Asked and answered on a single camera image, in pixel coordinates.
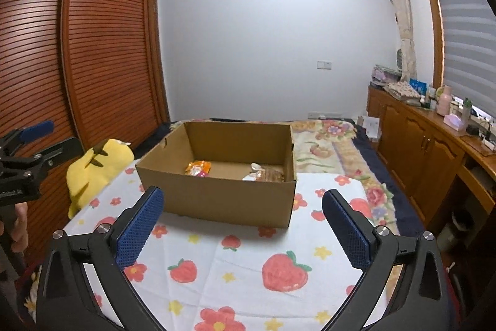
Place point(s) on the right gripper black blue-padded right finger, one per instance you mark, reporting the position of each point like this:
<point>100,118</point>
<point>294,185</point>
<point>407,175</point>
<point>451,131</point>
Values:
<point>421,299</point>

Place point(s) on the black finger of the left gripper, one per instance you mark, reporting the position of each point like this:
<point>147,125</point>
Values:
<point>54,154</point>

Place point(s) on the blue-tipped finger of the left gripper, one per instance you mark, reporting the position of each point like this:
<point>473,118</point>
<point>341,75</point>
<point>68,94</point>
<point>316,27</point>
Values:
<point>18,138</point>

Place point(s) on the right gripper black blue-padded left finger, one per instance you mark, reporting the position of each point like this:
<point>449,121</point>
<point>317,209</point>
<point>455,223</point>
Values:
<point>65,299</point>

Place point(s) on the brown cereal bar packet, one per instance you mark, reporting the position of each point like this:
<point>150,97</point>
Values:
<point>267,175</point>

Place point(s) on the small white snack packet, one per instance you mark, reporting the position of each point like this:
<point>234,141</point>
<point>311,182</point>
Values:
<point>256,167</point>

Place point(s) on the person's left hand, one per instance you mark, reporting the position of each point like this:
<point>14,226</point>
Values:
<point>19,232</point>

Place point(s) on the yellow plush toy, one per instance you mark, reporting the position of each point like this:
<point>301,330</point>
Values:
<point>98,167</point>

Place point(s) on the brown louvered wooden wardrobe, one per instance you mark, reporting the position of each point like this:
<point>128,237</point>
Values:
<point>89,66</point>

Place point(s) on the white strawberry print blanket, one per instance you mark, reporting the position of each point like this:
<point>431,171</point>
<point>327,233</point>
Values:
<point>200,275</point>

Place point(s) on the brown wooden sideboard cabinet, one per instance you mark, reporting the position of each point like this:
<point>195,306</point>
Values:
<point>437,168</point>

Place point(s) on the orange snack packet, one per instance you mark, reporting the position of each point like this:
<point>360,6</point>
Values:
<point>198,168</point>

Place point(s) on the pink tissue box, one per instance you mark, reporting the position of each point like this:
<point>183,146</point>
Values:
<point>455,122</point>

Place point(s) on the brown cardboard box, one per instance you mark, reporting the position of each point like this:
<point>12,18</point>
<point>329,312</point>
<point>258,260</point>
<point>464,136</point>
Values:
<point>223,196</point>

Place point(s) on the pink bottle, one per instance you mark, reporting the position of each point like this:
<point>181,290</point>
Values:
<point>444,98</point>

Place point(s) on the folded patterned cloth stack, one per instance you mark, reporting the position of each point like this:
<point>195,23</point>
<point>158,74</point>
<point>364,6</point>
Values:
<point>402,91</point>

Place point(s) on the grey zebra window blind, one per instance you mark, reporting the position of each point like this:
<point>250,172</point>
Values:
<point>468,28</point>

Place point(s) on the beige floral curtain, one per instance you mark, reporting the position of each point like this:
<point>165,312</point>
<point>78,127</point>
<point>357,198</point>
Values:
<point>404,19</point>

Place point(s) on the white wall switch plate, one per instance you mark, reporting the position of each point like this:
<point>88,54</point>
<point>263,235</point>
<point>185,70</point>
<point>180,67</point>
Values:
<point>324,65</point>

